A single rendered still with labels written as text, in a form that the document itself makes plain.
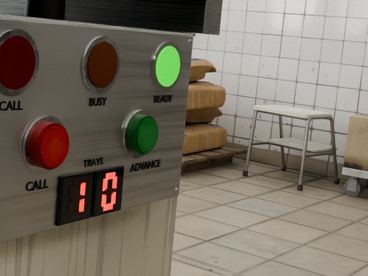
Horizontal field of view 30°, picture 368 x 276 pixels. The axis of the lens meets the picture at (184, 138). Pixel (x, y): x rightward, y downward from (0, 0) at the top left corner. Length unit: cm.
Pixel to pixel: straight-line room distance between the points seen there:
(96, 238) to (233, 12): 450
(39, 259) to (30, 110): 13
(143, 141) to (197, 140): 381
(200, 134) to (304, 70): 88
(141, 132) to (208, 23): 13
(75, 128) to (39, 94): 4
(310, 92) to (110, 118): 422
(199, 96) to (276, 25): 87
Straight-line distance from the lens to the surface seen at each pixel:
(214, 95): 446
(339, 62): 462
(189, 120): 454
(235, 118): 498
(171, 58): 54
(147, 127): 52
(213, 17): 60
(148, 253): 63
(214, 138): 449
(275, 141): 441
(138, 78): 52
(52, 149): 44
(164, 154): 56
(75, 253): 55
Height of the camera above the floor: 84
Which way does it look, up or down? 8 degrees down
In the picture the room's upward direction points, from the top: 5 degrees clockwise
